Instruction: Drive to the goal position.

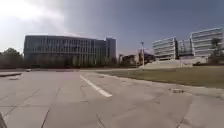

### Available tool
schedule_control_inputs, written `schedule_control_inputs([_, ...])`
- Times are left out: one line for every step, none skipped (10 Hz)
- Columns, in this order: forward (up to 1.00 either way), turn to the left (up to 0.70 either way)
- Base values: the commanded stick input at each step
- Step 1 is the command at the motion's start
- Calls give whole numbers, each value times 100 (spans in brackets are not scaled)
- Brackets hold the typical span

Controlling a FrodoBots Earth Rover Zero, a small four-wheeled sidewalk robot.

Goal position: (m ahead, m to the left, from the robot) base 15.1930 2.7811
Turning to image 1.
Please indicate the low brown brick building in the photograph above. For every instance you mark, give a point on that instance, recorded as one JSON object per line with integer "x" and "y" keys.
{"x": 136, "y": 59}

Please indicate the white painted line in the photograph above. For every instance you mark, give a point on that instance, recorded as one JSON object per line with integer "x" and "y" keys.
{"x": 96, "y": 87}

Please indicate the lamp pole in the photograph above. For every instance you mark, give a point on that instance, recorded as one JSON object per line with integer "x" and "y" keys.
{"x": 142, "y": 55}

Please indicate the grey concrete slab pavement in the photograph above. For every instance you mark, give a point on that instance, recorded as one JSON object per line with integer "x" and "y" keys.
{"x": 100, "y": 103}

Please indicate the large dark glass building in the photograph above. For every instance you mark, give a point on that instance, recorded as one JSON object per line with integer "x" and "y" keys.
{"x": 66, "y": 49}

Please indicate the white tiered building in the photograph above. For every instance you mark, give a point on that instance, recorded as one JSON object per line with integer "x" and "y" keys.
{"x": 164, "y": 48}
{"x": 206, "y": 41}

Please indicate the grey building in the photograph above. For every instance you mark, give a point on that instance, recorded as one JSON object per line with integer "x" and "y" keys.
{"x": 185, "y": 48}

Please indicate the dry grass field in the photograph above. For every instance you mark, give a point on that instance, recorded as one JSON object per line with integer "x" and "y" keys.
{"x": 186, "y": 76}

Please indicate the row of trees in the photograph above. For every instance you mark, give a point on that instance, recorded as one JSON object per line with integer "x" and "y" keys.
{"x": 10, "y": 58}

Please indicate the dark grass patch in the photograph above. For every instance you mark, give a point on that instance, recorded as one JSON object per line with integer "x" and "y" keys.
{"x": 8, "y": 74}

